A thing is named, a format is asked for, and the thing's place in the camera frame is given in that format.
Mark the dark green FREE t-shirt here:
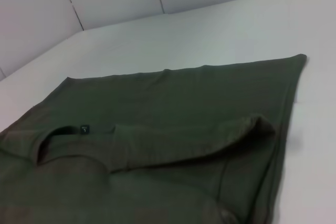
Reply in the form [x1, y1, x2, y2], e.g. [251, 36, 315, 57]
[0, 54, 308, 224]

